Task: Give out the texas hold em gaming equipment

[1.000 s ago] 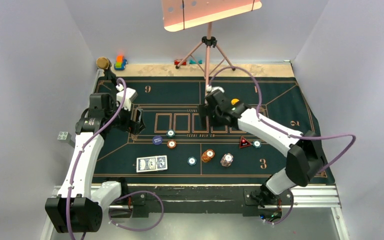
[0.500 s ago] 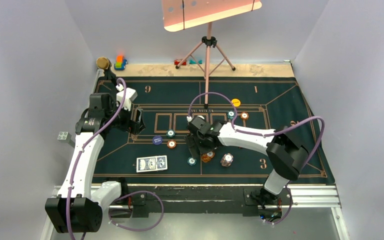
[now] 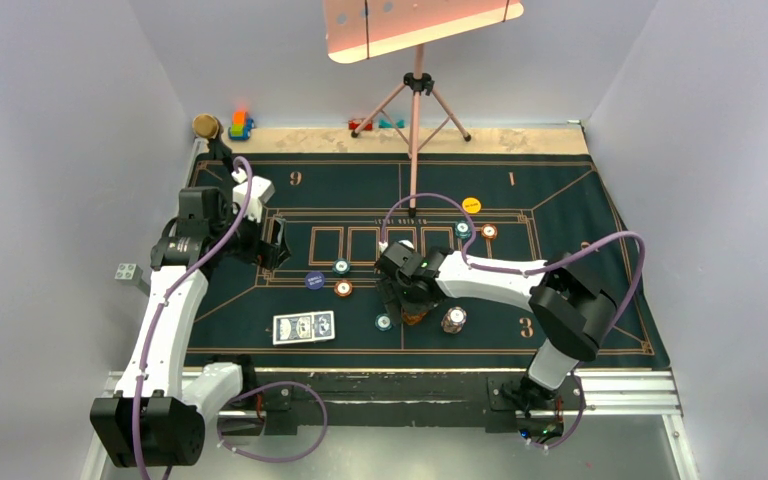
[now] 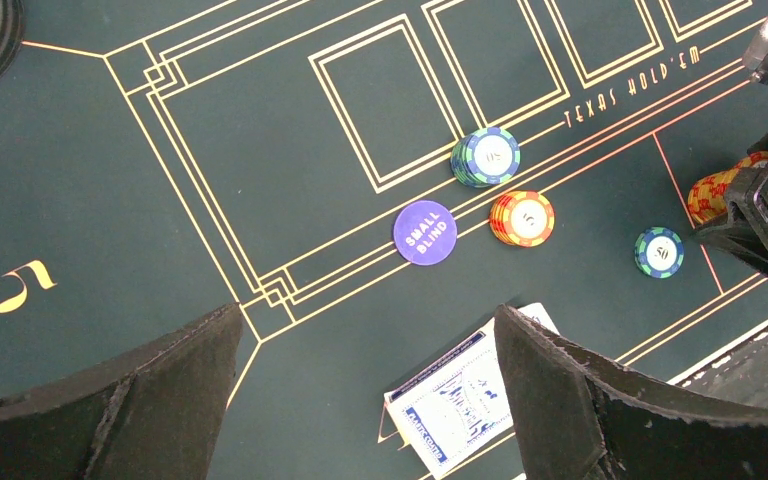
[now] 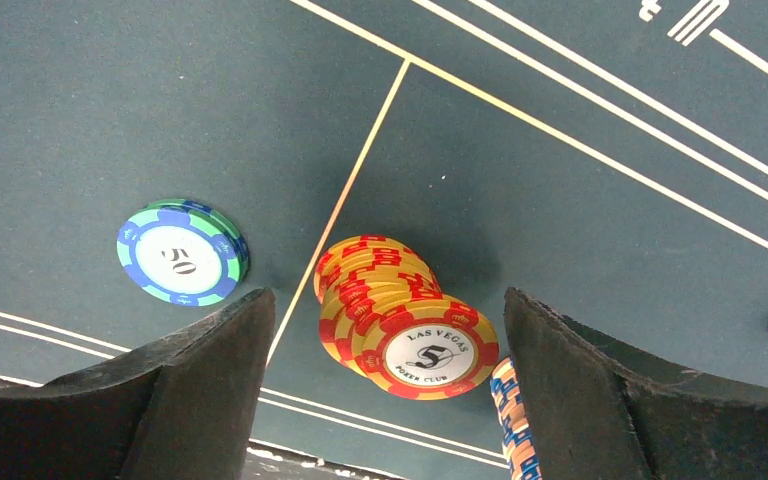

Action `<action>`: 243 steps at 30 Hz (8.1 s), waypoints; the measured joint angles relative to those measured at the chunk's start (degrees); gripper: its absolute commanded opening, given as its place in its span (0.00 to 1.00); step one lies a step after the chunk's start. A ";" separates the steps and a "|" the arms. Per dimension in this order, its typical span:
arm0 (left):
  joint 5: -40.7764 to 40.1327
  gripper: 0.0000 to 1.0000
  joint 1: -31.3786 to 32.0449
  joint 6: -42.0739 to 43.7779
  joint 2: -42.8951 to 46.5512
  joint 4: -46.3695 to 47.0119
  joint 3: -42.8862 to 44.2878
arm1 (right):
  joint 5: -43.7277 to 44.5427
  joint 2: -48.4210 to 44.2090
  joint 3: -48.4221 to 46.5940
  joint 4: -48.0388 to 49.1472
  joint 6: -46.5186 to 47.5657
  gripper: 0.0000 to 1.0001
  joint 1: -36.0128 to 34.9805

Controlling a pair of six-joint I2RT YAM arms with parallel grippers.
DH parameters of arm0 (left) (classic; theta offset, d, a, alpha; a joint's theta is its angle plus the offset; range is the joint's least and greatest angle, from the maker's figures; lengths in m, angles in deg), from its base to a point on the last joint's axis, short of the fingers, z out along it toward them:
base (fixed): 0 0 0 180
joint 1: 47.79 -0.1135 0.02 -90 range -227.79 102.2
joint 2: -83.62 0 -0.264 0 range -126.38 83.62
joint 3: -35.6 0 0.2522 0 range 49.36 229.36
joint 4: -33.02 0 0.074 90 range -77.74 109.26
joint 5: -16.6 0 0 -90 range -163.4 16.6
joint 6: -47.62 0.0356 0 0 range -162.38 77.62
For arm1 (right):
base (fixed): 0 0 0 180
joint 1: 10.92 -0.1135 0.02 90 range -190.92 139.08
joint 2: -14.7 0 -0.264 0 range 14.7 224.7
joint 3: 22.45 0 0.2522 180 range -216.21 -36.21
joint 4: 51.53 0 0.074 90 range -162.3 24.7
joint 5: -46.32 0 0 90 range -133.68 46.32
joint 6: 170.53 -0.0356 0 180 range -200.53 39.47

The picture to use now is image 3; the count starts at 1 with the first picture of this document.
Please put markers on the blue small blind button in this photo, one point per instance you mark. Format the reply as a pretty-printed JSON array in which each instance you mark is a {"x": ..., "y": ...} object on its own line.
[{"x": 314, "y": 280}]

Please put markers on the green poker chip stack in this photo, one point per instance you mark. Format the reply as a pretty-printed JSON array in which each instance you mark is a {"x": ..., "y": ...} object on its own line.
[{"x": 383, "y": 322}]

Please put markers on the blue playing card deck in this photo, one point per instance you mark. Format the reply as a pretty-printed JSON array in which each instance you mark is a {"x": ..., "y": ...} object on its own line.
[{"x": 306, "y": 327}]

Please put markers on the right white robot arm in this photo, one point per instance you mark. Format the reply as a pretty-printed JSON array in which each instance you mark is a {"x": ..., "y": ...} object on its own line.
[{"x": 571, "y": 305}]

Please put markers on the colourful toy block stack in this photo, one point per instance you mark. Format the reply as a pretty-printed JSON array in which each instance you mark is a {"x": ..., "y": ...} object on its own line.
[{"x": 241, "y": 126}]

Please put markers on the dark green poker mat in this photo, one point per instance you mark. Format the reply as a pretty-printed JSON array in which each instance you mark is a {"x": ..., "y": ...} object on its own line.
[{"x": 334, "y": 205}]

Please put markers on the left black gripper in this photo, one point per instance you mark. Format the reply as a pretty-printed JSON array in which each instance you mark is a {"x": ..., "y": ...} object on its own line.
[{"x": 273, "y": 253}]

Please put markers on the red toy block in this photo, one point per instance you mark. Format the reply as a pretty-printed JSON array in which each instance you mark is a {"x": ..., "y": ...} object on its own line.
[{"x": 358, "y": 122}]

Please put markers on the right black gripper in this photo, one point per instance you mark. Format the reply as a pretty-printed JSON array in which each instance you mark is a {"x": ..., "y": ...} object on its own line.
[{"x": 390, "y": 289}]

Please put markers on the orange poker chip stack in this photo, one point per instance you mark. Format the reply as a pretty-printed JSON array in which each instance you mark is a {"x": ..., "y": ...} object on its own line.
[{"x": 412, "y": 319}]

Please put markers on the teal toy block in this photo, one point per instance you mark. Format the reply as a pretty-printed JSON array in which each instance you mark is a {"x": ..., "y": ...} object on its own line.
[{"x": 387, "y": 124}]

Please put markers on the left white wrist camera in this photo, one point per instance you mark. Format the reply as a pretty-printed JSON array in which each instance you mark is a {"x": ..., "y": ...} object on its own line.
[{"x": 251, "y": 195}]

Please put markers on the yellow big blind button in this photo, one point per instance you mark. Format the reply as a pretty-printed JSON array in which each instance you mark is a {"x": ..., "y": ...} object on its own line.
[{"x": 471, "y": 205}]

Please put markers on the pink poker chip stack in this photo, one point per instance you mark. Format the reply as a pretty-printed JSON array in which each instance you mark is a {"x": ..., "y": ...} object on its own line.
[{"x": 454, "y": 320}]

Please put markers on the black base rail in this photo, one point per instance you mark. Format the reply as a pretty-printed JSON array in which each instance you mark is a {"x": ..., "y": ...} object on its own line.
[{"x": 493, "y": 400}]

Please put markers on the grey lego block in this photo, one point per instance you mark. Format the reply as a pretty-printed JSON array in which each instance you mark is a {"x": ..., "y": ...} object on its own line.
[{"x": 131, "y": 274}]

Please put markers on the gold round knob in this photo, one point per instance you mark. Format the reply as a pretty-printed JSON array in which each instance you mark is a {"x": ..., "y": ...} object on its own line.
[{"x": 206, "y": 126}]

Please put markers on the pink music stand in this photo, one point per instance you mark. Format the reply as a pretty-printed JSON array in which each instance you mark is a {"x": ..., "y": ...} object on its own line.
[{"x": 362, "y": 30}]

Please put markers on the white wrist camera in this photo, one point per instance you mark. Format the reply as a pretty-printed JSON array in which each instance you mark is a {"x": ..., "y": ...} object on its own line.
[
  {"x": 404, "y": 244},
  {"x": 251, "y": 195}
]

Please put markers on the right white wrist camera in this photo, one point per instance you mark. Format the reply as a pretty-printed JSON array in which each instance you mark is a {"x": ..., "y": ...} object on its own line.
[{"x": 404, "y": 244}]

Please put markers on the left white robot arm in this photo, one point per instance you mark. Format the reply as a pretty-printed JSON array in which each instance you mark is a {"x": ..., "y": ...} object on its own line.
[{"x": 152, "y": 419}]

